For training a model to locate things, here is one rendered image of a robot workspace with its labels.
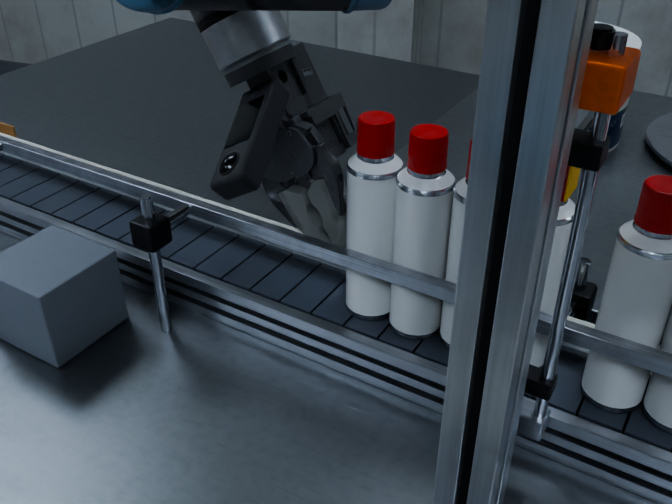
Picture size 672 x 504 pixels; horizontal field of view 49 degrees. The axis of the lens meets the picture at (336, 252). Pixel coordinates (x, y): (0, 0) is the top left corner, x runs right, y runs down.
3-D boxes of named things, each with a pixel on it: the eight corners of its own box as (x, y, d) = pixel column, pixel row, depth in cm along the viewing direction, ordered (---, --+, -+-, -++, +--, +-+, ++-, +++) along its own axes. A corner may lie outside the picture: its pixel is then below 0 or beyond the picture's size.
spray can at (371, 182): (404, 299, 75) (416, 112, 64) (382, 327, 72) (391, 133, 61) (359, 285, 78) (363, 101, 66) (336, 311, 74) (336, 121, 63)
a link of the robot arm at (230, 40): (238, 9, 63) (182, 43, 68) (262, 58, 64) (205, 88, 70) (288, -9, 69) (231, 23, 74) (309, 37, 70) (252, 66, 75)
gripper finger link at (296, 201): (367, 238, 77) (330, 159, 75) (338, 265, 73) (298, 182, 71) (345, 243, 79) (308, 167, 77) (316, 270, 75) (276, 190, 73)
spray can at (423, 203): (451, 321, 72) (472, 128, 61) (422, 347, 69) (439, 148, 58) (408, 301, 75) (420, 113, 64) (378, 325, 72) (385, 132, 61)
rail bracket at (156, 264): (212, 306, 83) (197, 176, 74) (167, 342, 77) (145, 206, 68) (190, 297, 84) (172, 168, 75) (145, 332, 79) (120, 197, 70)
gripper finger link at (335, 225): (390, 233, 75) (353, 152, 73) (362, 260, 71) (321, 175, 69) (367, 238, 77) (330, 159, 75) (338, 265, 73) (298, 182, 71)
